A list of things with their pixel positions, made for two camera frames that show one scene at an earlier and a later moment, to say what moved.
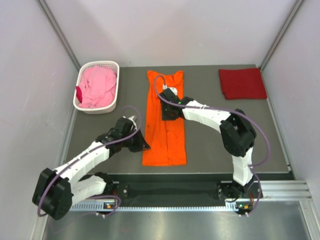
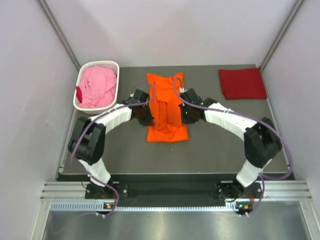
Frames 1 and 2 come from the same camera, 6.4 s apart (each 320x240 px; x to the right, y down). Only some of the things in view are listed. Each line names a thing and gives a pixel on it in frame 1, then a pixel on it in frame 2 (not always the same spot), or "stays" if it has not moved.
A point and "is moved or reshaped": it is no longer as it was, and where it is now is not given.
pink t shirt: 97,84 stays
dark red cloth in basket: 79,93 stays
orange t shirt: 165,144 is moved or reshaped
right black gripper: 165,117 to 184,120
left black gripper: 141,144 to 148,120
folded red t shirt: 242,84 stays
